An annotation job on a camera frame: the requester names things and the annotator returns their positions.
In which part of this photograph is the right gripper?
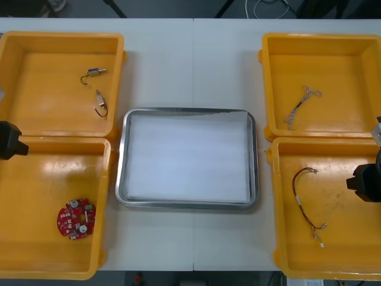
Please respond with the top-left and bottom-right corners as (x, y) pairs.
(345, 163), (381, 204)

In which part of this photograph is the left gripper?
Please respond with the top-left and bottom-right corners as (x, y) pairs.
(0, 120), (30, 161)

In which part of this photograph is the red and black wire harness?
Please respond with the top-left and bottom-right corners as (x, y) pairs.
(292, 167), (329, 248)

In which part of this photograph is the round red circuit board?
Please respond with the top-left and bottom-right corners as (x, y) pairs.
(56, 197), (98, 241)

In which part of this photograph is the metal solenoid with white label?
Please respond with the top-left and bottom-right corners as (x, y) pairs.
(92, 89), (109, 118)

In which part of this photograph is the blue-white twisted wire harness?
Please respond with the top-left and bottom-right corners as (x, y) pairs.
(283, 85), (323, 131)

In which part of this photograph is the metal solenoid with blue label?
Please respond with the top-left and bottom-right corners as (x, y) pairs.
(80, 68), (108, 88)

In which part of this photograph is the yellow-orange plastic bin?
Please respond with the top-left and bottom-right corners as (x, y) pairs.
(266, 136), (381, 282)
(0, 31), (128, 141)
(0, 135), (117, 281)
(257, 32), (381, 142)

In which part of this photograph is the steel tray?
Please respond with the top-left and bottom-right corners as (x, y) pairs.
(114, 107), (260, 211)

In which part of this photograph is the black stand leg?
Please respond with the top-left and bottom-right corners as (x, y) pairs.
(102, 0), (129, 18)
(213, 0), (239, 18)

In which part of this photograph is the white cable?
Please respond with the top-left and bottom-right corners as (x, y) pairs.
(245, 0), (290, 19)

